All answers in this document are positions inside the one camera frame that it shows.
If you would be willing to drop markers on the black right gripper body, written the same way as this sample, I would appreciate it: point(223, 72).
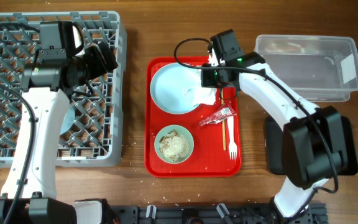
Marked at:
point(212, 76)

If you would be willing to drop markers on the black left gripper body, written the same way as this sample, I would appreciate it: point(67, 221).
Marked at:
point(91, 64)

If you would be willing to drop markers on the white napkin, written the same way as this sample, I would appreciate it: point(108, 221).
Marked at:
point(199, 95)

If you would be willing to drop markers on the red snack wrapper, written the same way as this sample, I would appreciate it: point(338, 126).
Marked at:
point(222, 113)

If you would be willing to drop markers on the light blue cup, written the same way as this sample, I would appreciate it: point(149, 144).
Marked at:
point(68, 120)

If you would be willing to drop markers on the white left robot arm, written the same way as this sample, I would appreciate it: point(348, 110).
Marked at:
point(29, 193)

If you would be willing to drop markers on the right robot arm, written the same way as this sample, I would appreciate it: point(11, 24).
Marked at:
point(312, 139)

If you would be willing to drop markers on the grey plastic dishwasher rack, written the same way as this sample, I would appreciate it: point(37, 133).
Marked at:
point(94, 136)

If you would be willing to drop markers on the clear plastic waste bin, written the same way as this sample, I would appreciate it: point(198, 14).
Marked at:
point(319, 68)

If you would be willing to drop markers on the light blue plate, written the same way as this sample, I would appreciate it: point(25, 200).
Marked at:
point(173, 88)

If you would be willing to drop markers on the wooden chopstick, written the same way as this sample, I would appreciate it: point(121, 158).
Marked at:
point(223, 121)

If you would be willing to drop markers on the white plastic fork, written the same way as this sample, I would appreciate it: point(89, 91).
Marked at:
point(232, 146)

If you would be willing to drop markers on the red plastic tray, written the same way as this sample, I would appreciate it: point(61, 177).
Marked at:
point(208, 158)

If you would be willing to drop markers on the green bowl with rice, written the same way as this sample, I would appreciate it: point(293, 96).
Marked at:
point(174, 144)

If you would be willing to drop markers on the black plastic tray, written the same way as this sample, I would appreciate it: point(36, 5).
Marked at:
point(273, 145)

